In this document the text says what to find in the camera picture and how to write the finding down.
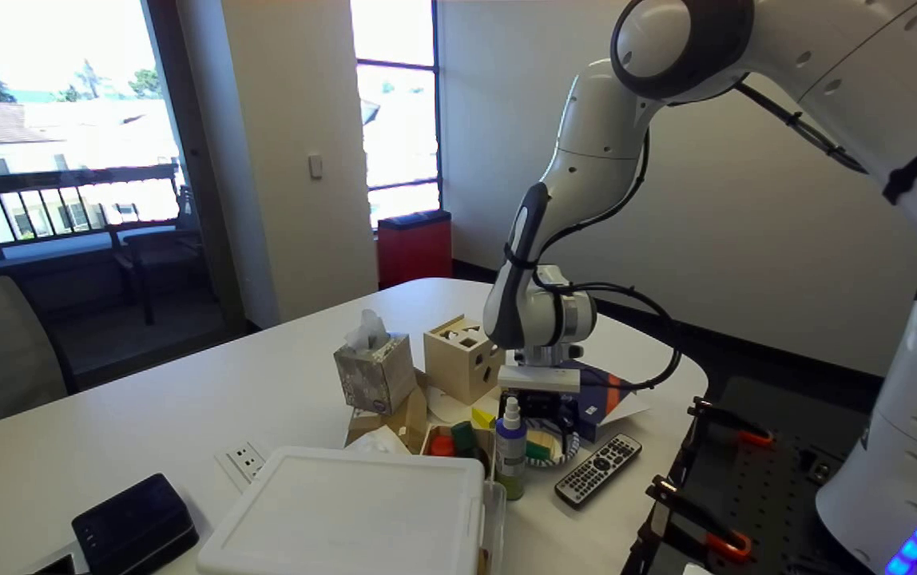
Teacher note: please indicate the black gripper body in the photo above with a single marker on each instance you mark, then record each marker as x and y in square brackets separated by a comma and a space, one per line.
[543, 393]

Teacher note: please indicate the blue hardcover textbook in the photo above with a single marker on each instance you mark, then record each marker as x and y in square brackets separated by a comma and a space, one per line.
[584, 397]

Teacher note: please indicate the green toy block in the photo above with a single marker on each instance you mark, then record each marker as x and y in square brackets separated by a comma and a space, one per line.
[468, 442]

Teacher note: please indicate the blue patterned paper bowl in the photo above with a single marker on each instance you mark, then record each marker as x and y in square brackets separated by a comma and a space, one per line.
[547, 444]

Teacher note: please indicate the wooden tray box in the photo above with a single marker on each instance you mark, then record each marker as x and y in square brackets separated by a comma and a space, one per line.
[407, 429]

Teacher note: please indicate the small blue cap bottle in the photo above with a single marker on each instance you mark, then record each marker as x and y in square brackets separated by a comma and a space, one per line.
[513, 440]

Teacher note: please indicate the black tv remote control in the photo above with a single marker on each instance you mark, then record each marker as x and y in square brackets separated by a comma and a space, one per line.
[596, 471]

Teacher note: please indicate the wooden shape sorter cube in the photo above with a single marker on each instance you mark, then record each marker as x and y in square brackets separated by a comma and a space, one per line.
[462, 358]

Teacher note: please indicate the red toy block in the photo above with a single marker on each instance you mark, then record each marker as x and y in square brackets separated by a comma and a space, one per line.
[441, 444]

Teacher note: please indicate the black clamp orange tip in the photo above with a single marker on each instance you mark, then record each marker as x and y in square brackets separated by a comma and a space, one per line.
[743, 429]

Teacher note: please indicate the red bin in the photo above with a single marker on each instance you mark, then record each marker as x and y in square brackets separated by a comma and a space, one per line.
[413, 248]

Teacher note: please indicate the black mounting plate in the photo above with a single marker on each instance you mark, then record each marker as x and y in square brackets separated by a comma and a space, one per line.
[764, 494]

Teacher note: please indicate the clear plastic bin white lid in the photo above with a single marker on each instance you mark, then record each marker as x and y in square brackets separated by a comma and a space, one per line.
[345, 511]

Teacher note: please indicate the white power strip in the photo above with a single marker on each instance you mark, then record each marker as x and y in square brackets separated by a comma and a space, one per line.
[245, 461]

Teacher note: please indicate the dark office chair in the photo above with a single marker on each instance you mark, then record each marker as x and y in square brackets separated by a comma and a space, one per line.
[144, 248]

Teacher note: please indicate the black phone on stand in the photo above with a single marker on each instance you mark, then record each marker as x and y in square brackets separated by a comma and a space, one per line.
[137, 532]

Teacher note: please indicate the white light switch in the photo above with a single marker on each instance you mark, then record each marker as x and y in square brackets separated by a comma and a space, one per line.
[316, 166]

